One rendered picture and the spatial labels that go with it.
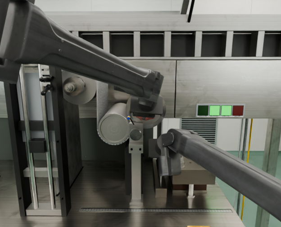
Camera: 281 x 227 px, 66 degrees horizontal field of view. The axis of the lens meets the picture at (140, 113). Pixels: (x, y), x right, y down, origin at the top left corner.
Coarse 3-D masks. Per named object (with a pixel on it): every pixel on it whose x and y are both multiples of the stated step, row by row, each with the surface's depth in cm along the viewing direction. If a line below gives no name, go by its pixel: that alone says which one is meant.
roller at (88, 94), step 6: (66, 72) 77; (66, 78) 78; (84, 78) 78; (90, 78) 78; (90, 84) 78; (90, 90) 79; (66, 96) 79; (72, 96) 79; (78, 96) 79; (84, 96) 79; (90, 96) 79; (72, 102) 80; (78, 102) 80; (84, 102) 80
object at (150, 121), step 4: (132, 116) 79; (156, 116) 79; (136, 120) 79; (140, 120) 79; (144, 120) 79; (148, 120) 79; (152, 120) 79; (156, 120) 79; (144, 124) 79; (148, 124) 79
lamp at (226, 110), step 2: (222, 106) 111; (224, 106) 111; (226, 106) 111; (228, 106) 111; (230, 106) 111; (222, 108) 111; (224, 108) 111; (226, 108) 111; (228, 108) 111; (230, 108) 111; (222, 110) 111; (224, 110) 111; (226, 110) 111; (228, 110) 111; (230, 110) 111; (222, 112) 111; (224, 112) 111; (226, 112) 111; (228, 112) 111; (230, 112) 111; (222, 114) 112; (224, 114) 112; (226, 114) 112; (228, 114) 112; (230, 114) 112
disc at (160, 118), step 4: (160, 96) 78; (128, 100) 78; (128, 104) 79; (164, 104) 79; (128, 108) 79; (164, 108) 79; (128, 112) 79; (164, 112) 79; (160, 116) 79; (132, 120) 80; (160, 120) 80; (152, 124) 80; (156, 124) 80
